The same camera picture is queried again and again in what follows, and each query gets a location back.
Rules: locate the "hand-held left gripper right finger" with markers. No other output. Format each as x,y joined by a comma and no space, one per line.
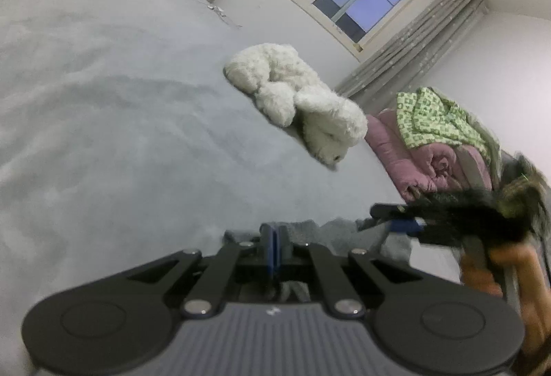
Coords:
282,249

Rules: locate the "white plush dog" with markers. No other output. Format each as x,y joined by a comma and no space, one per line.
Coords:
301,100

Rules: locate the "green patterned blanket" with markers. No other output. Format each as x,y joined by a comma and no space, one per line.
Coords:
430,117

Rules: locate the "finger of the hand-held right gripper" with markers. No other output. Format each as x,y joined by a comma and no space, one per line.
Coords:
404,227
389,211

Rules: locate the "grey curtain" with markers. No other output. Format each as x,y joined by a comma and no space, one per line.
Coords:
413,44

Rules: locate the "pink pillow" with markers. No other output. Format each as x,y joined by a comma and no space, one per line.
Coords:
473,169

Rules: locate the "grey t-shirt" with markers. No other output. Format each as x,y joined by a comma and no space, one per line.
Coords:
318,231

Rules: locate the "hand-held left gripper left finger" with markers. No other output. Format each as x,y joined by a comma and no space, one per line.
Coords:
270,249

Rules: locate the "person's right hand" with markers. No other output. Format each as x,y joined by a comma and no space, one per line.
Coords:
516,268

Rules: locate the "pink folded quilt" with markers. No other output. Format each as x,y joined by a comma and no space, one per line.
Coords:
413,169

